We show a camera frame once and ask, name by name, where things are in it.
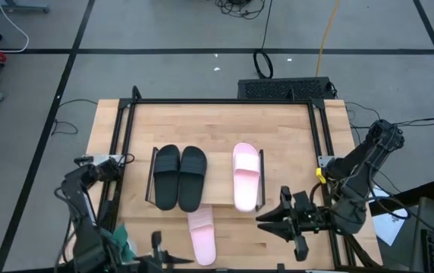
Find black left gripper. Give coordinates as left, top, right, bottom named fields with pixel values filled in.
left=134, top=230, right=195, bottom=273

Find black aluminium table frame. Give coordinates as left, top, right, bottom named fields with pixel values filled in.
left=101, top=84, right=384, bottom=269

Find grey stand base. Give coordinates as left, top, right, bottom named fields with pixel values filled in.
left=0, top=0, right=51, bottom=14

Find wooden shelf with black frame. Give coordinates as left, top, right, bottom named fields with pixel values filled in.
left=144, top=145, right=267, bottom=212

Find black slide sandal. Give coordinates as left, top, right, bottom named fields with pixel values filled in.
left=178, top=145, right=209, bottom=213
left=153, top=143, right=181, bottom=212

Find black coiled cable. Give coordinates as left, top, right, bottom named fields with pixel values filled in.
left=252, top=0, right=275, bottom=80

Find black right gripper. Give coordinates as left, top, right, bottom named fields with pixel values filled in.
left=256, top=185, right=335, bottom=263

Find white cable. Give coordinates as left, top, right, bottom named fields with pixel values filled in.
left=0, top=0, right=30, bottom=54

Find silver mounting plate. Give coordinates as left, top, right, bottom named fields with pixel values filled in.
left=81, top=152, right=126, bottom=165
left=316, top=155, right=340, bottom=168

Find white paper sheet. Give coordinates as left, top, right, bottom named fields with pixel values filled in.
left=367, top=184, right=410, bottom=247

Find black perforated computer case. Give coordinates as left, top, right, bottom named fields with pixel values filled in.
left=237, top=76, right=336, bottom=101

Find thin black cable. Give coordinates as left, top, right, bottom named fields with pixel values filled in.
left=50, top=98, right=99, bottom=137

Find teal artificial plant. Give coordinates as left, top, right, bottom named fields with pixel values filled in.
left=104, top=222, right=140, bottom=263

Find pink slide sandal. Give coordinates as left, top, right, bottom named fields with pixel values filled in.
left=186, top=203, right=218, bottom=267
left=231, top=142, right=262, bottom=213

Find tangled black floor cables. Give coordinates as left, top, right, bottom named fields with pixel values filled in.
left=215, top=0, right=267, bottom=20

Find yellow cable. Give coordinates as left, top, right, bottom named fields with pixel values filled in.
left=314, top=0, right=343, bottom=78

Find thin black cables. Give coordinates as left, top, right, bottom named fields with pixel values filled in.
left=344, top=100, right=434, bottom=130

